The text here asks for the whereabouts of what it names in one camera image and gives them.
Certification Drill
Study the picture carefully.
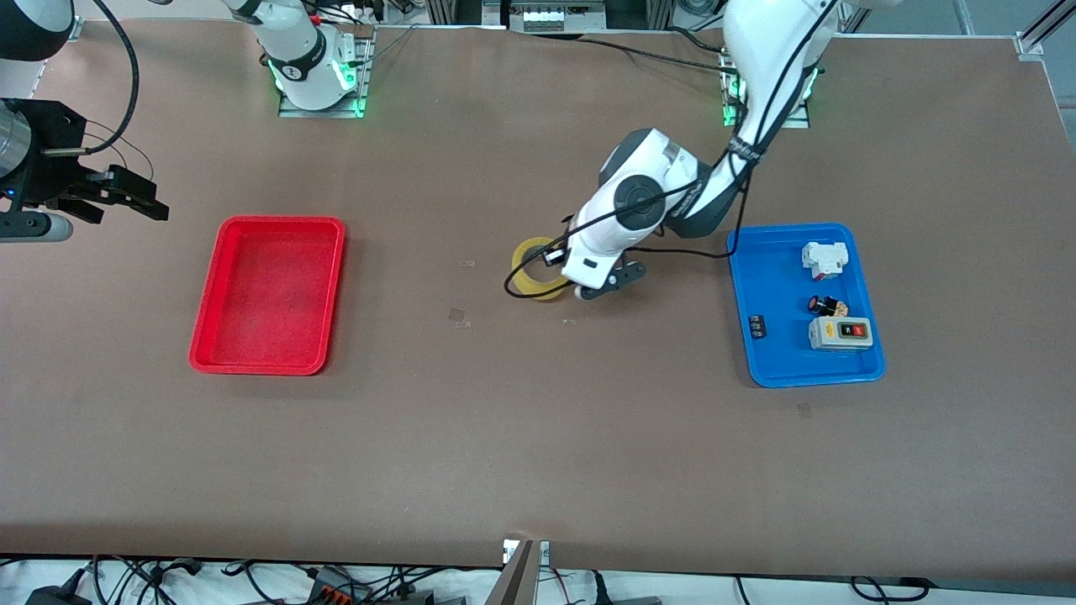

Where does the yellow clear tape roll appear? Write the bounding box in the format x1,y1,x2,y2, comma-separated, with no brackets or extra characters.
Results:
511,237,574,302

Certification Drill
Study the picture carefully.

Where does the red plastic tray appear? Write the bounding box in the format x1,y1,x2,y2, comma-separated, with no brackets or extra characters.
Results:
188,215,346,376

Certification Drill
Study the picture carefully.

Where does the blue plastic tray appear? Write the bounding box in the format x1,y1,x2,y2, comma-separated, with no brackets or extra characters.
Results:
727,223,887,388

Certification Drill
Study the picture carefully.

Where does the white circuit breaker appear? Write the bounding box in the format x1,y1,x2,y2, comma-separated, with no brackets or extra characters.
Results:
800,241,847,280

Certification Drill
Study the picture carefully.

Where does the aluminium equipment rack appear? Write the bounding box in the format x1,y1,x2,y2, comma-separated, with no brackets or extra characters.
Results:
425,0,675,34

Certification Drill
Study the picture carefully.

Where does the aluminium profile bar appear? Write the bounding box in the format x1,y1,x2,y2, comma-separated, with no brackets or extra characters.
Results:
486,538,549,605

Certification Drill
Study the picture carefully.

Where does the black power adapter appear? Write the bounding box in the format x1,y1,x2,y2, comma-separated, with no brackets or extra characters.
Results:
25,580,93,605

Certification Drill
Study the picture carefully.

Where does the orange black connector box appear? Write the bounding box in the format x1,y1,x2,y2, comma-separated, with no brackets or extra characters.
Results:
307,567,375,602

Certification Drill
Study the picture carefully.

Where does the thin black right gripper wire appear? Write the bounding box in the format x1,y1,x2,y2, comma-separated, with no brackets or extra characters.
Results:
82,120,156,182

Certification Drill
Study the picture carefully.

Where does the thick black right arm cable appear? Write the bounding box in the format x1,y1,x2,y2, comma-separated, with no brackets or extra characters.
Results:
82,0,140,155

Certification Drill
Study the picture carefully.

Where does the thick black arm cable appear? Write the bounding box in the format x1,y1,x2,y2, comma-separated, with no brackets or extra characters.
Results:
503,0,841,301
82,0,140,155

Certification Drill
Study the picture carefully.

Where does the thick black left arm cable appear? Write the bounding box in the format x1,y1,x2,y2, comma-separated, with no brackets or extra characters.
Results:
503,0,841,301

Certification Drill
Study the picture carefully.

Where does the long black table cable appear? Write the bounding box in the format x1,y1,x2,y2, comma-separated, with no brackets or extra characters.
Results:
578,37,729,72

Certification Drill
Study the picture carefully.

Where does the grey on-off switch box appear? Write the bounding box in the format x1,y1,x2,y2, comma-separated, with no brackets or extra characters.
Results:
807,316,873,351

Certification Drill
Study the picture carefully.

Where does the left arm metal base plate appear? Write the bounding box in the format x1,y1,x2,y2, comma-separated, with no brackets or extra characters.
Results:
721,59,812,129

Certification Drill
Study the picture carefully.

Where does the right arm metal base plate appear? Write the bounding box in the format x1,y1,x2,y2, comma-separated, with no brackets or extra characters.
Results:
279,25,372,119

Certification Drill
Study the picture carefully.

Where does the black looped floor cable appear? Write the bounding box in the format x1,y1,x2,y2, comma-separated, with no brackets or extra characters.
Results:
849,575,936,602

